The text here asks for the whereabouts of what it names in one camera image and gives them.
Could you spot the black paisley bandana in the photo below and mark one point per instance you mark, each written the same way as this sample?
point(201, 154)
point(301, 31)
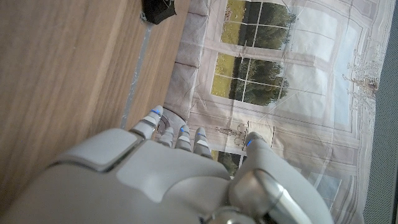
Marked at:
point(158, 11)

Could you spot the grey tape strip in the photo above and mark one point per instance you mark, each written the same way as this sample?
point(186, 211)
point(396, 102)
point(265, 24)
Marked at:
point(136, 74)

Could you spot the printed window backdrop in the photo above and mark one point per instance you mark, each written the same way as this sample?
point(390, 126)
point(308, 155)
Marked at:
point(311, 93)

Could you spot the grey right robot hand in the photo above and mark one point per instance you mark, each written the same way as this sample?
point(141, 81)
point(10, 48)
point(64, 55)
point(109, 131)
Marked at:
point(140, 186)

